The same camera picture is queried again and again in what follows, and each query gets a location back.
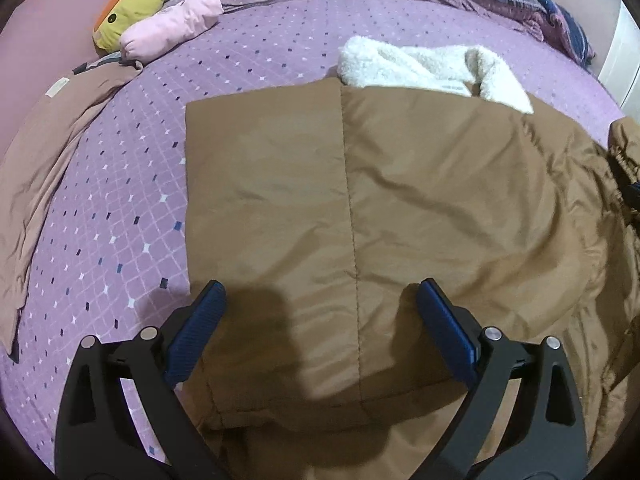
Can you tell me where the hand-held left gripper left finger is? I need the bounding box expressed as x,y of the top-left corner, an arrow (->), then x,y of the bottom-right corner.
54,279 -> 228,480

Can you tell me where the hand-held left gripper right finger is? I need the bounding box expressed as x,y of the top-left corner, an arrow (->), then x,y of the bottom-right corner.
417,278 -> 590,480

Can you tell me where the brown padded jacket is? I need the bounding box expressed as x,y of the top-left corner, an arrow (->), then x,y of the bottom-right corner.
184,36 -> 640,480

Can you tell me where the purple diamond-print bed sheet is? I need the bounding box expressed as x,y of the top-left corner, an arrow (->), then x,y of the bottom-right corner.
0,0 -> 630,480

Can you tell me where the tan folded garment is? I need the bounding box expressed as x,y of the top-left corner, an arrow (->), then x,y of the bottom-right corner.
0,52 -> 145,364

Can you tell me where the pink plush pillow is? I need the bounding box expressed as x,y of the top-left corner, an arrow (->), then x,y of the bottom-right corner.
119,0 -> 224,63

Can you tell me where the pink bed cover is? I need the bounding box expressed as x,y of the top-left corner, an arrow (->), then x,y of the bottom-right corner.
0,0 -> 187,162

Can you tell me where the yellow orange plush toy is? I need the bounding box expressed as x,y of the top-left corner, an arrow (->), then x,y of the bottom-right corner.
91,0 -> 166,55

